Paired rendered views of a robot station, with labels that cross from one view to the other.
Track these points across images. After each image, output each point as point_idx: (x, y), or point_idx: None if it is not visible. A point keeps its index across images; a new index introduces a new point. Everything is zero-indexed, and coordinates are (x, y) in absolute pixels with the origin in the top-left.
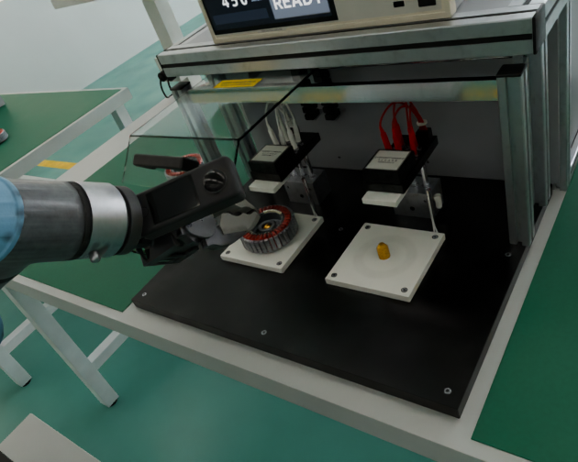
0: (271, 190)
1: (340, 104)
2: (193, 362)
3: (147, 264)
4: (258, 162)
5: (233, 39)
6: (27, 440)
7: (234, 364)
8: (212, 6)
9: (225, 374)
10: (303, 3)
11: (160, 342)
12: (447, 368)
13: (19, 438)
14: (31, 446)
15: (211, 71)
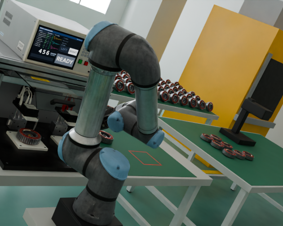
0: (37, 120)
1: (27, 93)
2: (40, 185)
3: (108, 127)
4: (32, 109)
5: (33, 63)
6: (41, 213)
7: (67, 176)
8: (33, 49)
9: (56, 184)
10: (65, 62)
11: (27, 180)
12: None
13: (37, 214)
14: (46, 213)
15: (22, 71)
